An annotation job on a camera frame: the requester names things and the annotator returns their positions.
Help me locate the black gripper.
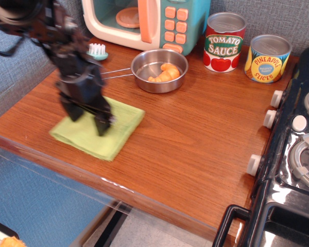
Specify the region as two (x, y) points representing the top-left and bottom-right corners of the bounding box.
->
(56, 65), (115, 136)

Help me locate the green towel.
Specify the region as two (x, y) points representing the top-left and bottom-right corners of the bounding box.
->
(49, 97), (145, 162)

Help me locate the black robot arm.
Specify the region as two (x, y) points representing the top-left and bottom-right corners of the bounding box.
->
(0, 1), (113, 136)

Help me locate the teal dish brush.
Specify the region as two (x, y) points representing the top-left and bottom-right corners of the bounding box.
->
(87, 43), (108, 61)

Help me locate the small steel pan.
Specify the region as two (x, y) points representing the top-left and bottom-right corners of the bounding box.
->
(100, 48), (189, 94)

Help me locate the orange toy croissant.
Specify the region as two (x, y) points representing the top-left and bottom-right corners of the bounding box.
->
(147, 63), (180, 82)

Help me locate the orange plate in microwave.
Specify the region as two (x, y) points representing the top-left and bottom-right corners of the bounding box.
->
(116, 7), (140, 28)

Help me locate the teal toy microwave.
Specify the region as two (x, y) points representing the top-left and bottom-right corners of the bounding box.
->
(82, 0), (211, 56)

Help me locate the tomato sauce can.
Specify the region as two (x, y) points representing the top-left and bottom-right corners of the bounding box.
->
(203, 12), (247, 73)

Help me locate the white stove knob front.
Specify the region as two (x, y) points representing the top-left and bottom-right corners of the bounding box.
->
(247, 154), (262, 177)

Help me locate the white stove knob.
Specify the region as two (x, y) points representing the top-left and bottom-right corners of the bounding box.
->
(263, 110), (277, 129)
(247, 154), (262, 177)
(270, 90), (284, 109)

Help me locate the white stove knob middle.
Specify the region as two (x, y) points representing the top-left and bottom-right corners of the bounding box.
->
(263, 110), (277, 129)

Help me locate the pineapple slices can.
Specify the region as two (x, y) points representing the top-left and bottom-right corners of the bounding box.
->
(244, 34), (292, 83)

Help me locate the white stove knob rear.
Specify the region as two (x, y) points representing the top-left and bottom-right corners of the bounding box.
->
(270, 90), (284, 109)

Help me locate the black toy stove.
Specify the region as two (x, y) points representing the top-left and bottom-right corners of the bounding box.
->
(213, 47), (309, 246)

